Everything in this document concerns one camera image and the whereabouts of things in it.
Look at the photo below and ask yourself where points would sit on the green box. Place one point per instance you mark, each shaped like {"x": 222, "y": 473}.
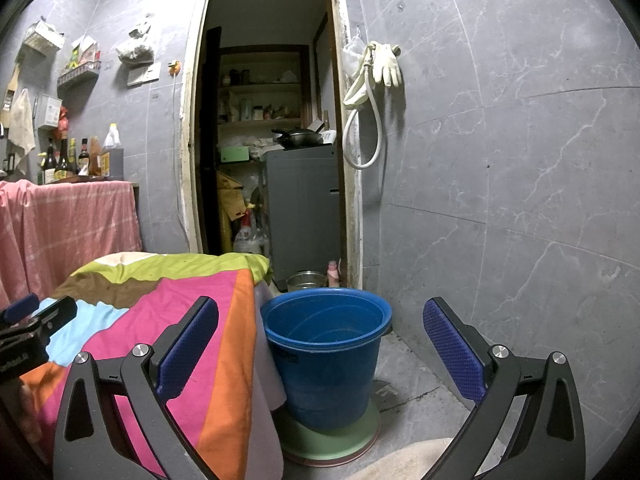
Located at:
{"x": 235, "y": 154}

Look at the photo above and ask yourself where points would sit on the seasoning packets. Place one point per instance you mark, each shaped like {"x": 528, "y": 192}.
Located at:
{"x": 84, "y": 52}

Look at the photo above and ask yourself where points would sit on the multicolour patchwork blanket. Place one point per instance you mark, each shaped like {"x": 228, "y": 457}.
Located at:
{"x": 165, "y": 300}

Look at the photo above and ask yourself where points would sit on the pink bottle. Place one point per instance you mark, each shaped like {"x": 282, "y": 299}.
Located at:
{"x": 333, "y": 275}

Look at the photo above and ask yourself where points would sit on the orange wall hook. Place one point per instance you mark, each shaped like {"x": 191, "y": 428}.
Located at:
{"x": 174, "y": 67}

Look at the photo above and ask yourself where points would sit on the black wok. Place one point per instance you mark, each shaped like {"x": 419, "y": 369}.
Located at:
{"x": 297, "y": 137}

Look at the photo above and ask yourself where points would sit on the tall dark glass bottle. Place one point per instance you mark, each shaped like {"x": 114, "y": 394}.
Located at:
{"x": 63, "y": 160}

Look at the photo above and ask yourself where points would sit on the grey wall rack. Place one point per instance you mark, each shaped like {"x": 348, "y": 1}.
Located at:
{"x": 79, "y": 76}

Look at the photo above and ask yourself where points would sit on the grey cabinet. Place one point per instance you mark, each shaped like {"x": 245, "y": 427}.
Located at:
{"x": 305, "y": 210}

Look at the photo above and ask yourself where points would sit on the green plastic basin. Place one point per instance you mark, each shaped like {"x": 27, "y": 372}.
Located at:
{"x": 335, "y": 440}

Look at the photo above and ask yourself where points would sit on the white rubber gloves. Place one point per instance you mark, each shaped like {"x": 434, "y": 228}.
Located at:
{"x": 387, "y": 65}

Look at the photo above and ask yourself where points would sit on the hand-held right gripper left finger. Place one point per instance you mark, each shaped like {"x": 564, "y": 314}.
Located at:
{"x": 187, "y": 355}

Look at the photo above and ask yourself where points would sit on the wooden storeroom shelf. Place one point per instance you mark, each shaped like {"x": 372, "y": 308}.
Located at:
{"x": 260, "y": 85}

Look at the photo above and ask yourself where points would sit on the pink checked cloth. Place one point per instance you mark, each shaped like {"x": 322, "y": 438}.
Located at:
{"x": 65, "y": 230}

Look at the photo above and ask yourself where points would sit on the metal bowl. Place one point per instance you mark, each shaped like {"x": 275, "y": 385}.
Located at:
{"x": 306, "y": 280}

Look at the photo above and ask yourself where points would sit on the white telephone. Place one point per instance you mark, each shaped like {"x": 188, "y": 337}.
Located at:
{"x": 328, "y": 137}

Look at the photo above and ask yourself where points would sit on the brown paper packet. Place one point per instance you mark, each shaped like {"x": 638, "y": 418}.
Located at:
{"x": 95, "y": 160}

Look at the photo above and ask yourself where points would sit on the white hanging plastic bag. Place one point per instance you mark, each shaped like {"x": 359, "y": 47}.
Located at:
{"x": 135, "y": 45}

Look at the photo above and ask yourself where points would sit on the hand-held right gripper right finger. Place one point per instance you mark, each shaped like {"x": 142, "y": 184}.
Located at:
{"x": 452, "y": 355}

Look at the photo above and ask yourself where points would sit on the door frame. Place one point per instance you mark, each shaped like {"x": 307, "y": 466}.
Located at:
{"x": 192, "y": 135}

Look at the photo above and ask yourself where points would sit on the beige dish cloth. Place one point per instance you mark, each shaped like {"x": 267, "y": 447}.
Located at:
{"x": 22, "y": 120}

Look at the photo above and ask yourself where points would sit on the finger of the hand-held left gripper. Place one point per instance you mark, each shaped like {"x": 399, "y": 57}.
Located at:
{"x": 20, "y": 307}
{"x": 57, "y": 315}

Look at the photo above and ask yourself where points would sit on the red capped soy sauce bottle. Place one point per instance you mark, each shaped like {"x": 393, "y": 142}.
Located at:
{"x": 83, "y": 160}

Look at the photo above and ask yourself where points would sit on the person's left hand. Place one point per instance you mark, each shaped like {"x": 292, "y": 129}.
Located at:
{"x": 31, "y": 410}

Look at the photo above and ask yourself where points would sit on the slim yellow label bottle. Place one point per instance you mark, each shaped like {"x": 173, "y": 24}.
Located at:
{"x": 73, "y": 157}

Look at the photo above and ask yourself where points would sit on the white wall-mounted box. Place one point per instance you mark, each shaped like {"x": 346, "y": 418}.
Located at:
{"x": 50, "y": 110}

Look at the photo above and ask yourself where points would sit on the white wall basket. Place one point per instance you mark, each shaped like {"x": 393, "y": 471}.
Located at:
{"x": 44, "y": 37}

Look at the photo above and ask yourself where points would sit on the wall switch panel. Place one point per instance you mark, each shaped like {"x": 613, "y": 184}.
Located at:
{"x": 143, "y": 74}

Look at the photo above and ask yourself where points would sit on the blue plastic bucket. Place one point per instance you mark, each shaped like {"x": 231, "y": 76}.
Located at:
{"x": 325, "y": 370}

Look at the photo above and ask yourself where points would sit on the red plastic bag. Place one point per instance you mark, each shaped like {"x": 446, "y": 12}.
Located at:
{"x": 63, "y": 122}

